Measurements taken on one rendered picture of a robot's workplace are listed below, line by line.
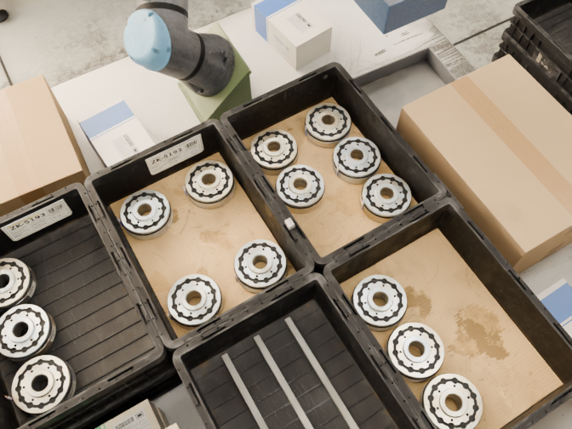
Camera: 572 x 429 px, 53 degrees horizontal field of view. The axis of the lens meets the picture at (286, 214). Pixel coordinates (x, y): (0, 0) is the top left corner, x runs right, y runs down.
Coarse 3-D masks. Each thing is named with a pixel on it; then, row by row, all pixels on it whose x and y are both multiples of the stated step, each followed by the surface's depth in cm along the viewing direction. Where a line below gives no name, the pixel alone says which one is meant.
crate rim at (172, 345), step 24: (216, 120) 119; (168, 144) 116; (120, 168) 114; (96, 192) 111; (264, 192) 111; (120, 240) 106; (312, 264) 104; (144, 288) 102; (240, 312) 100; (168, 336) 98; (192, 336) 98
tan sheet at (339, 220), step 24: (288, 120) 131; (312, 144) 128; (384, 168) 125; (336, 192) 122; (360, 192) 122; (312, 216) 120; (336, 216) 120; (360, 216) 120; (312, 240) 117; (336, 240) 117
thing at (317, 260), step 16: (336, 64) 126; (304, 80) 124; (352, 80) 124; (272, 96) 122; (368, 96) 122; (224, 112) 120; (240, 112) 121; (240, 144) 118; (400, 144) 116; (416, 160) 116; (432, 176) 112; (272, 192) 112; (384, 224) 107; (304, 240) 106; (368, 240) 106; (320, 256) 105; (336, 256) 104
